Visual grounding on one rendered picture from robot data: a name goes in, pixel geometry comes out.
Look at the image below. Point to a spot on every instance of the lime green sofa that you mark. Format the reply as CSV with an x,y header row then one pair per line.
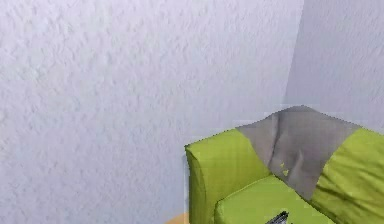
x,y
226,166

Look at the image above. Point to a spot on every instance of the grey throw blanket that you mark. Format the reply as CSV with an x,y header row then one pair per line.
x,y
300,146

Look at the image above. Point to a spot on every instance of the dark grey flat object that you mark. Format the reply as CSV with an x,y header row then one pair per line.
x,y
279,219

